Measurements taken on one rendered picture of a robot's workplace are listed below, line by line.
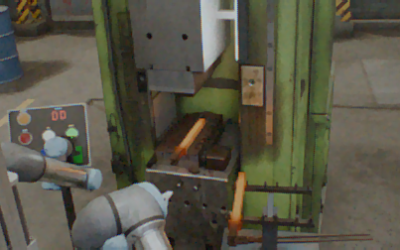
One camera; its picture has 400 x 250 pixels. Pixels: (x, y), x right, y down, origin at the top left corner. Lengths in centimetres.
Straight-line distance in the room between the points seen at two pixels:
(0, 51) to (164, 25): 468
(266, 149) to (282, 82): 32
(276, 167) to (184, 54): 67
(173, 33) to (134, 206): 83
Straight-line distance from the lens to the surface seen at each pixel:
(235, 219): 171
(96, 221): 127
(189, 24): 185
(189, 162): 209
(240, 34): 191
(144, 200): 129
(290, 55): 194
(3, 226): 87
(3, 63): 647
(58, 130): 215
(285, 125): 206
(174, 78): 194
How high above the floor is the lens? 198
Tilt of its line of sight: 25 degrees down
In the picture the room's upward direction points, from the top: 3 degrees counter-clockwise
